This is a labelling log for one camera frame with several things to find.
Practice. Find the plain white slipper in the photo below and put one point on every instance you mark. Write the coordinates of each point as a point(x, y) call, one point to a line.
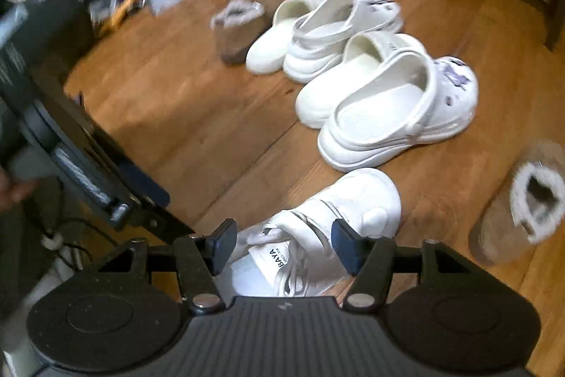
point(326, 94)
point(265, 54)

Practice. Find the white clog with purple charms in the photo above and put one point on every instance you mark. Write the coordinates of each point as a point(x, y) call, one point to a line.
point(388, 112)
point(318, 54)

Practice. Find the tan fur-lined boot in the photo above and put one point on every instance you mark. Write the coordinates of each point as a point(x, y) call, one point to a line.
point(238, 41)
point(494, 227)

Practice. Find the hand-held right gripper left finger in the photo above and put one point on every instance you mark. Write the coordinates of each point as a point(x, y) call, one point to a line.
point(223, 246)

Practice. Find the person's left hand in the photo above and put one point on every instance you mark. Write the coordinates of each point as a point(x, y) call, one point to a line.
point(13, 193)

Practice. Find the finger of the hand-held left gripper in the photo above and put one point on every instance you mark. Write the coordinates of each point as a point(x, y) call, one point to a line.
point(163, 227)
point(145, 182)

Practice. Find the white lace-up sneaker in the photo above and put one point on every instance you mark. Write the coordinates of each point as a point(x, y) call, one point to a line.
point(318, 209)

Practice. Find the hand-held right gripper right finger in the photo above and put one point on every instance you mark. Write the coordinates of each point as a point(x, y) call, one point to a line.
point(348, 246)

